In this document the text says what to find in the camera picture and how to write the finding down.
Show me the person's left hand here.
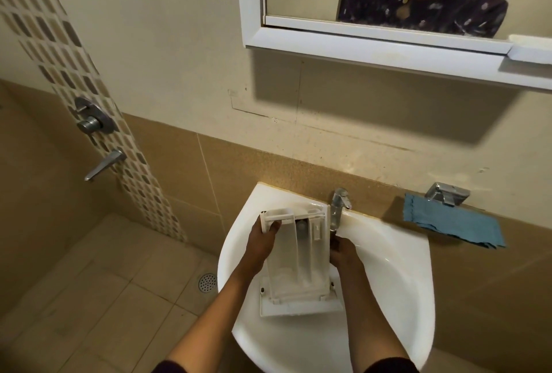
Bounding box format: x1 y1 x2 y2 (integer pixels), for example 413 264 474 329
243 215 282 274

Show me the person's right hand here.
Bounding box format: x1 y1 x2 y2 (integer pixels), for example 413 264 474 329
329 234 361 272

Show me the white detergent drawer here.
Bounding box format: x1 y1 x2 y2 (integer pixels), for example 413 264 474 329
258 201 344 318

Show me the person's left forearm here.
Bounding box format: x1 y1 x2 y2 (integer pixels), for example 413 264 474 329
166 264 259 371

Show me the person's right forearm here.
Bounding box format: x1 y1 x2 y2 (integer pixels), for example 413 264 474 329
338 263 415 369

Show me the person's dark patterned right sleeve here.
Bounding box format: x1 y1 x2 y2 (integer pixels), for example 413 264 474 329
364 357 420 373

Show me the person's dark patterned sleeve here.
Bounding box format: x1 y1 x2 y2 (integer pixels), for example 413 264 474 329
364 357 420 373
151 359 189 373

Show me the person's dark patterned left sleeve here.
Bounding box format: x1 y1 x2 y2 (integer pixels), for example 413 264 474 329
151 359 189 373

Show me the chrome sink faucet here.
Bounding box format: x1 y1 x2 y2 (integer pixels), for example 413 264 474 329
329 187 353 233

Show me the white ceramic sink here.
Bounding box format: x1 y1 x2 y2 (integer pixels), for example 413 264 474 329
217 182 436 373

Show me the round metal floor drain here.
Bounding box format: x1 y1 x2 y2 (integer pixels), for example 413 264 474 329
198 272 219 295

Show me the blue cloth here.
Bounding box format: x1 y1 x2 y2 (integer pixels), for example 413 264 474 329
402 193 507 250

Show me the chrome shower valve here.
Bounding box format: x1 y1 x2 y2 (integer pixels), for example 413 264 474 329
73 97 120 136

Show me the chrome wall holder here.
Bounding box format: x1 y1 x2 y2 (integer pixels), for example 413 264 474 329
424 182 471 207

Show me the chrome wall tap lever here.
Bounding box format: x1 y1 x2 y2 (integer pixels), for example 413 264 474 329
84 149 127 183

